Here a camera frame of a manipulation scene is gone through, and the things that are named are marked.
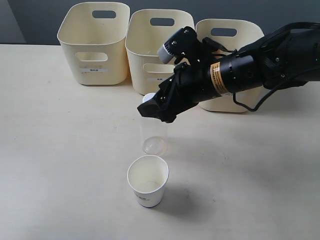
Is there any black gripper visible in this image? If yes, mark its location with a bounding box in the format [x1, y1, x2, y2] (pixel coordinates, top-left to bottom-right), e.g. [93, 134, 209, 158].
[137, 62, 220, 123]

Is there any clear plastic bottle white cap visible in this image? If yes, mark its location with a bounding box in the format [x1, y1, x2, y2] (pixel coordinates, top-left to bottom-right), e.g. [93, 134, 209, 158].
[140, 92, 169, 156]

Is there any white paper cup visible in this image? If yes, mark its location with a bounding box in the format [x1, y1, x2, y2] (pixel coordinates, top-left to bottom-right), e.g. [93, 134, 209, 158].
[127, 155, 170, 208]

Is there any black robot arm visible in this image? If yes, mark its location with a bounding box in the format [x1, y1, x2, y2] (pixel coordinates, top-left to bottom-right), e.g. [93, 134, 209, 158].
[137, 22, 320, 123]

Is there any middle cream plastic bin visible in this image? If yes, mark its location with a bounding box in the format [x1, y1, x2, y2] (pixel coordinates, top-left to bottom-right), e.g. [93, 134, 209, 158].
[125, 9, 195, 95]

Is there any cream plastic bin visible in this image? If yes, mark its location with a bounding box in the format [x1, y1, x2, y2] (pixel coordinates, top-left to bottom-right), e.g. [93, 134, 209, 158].
[125, 9, 195, 95]
[195, 18, 264, 113]
[57, 1, 131, 86]

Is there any left cream plastic bin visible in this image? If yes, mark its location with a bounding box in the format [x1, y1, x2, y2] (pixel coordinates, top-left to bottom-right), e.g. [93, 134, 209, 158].
[57, 1, 131, 86]

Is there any right cream plastic bin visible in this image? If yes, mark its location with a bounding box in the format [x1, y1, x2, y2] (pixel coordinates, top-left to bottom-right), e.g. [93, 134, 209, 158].
[195, 18, 264, 113]

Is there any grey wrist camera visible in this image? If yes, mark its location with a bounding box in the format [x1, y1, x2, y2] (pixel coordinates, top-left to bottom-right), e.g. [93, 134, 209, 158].
[157, 26, 201, 65]

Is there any black cable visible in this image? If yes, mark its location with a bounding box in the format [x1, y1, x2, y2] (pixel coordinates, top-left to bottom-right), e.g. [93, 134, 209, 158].
[202, 21, 320, 113]

